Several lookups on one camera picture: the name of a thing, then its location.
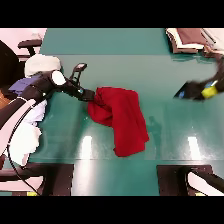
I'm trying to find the brown folded garment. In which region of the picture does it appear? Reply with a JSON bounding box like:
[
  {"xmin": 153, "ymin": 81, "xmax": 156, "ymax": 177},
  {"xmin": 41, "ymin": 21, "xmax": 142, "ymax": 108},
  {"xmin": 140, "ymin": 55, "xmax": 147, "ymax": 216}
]
[{"xmin": 165, "ymin": 28, "xmax": 208, "ymax": 55}]

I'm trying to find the pale lilac garment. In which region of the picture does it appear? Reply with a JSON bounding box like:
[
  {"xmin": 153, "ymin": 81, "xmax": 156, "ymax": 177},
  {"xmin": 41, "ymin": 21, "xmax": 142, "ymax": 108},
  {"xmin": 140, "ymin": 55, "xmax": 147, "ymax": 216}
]
[{"xmin": 21, "ymin": 99, "xmax": 48, "ymax": 127}]

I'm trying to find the white folded garment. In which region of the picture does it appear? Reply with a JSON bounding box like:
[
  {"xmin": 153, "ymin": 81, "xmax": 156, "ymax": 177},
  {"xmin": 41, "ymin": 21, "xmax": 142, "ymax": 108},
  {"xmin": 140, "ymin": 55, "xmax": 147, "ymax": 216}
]
[{"xmin": 201, "ymin": 28, "xmax": 224, "ymax": 54}]

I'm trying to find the cream garment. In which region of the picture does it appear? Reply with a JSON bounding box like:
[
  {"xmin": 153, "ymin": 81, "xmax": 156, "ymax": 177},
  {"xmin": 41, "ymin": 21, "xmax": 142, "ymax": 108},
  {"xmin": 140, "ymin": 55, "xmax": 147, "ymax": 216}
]
[{"xmin": 24, "ymin": 54, "xmax": 63, "ymax": 78}]

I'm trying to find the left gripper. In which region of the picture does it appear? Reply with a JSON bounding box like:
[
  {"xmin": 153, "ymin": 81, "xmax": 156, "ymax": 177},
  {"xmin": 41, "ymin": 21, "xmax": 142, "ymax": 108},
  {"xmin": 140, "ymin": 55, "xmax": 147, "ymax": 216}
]
[{"xmin": 77, "ymin": 87, "xmax": 98, "ymax": 102}]

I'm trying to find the red garment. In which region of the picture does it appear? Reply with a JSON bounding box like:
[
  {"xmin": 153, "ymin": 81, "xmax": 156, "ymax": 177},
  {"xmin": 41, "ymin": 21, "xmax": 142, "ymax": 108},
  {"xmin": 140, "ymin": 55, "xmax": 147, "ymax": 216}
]
[{"xmin": 87, "ymin": 86, "xmax": 150, "ymax": 158}]

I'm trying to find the purple garment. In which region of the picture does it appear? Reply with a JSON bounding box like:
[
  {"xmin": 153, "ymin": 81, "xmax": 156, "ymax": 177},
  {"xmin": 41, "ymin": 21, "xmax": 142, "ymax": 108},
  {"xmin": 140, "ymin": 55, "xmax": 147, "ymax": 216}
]
[{"xmin": 9, "ymin": 76, "xmax": 45, "ymax": 98}]

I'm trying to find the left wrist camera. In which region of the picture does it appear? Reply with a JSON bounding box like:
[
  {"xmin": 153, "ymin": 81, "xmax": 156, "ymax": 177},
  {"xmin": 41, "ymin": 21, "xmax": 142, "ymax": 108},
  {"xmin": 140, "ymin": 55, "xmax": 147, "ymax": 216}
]
[{"xmin": 69, "ymin": 62, "xmax": 88, "ymax": 88}]

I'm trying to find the black cable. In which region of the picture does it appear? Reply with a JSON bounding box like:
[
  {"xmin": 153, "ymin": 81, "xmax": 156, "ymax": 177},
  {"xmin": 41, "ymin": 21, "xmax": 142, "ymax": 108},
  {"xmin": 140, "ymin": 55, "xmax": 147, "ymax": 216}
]
[{"xmin": 5, "ymin": 99, "xmax": 42, "ymax": 197}]

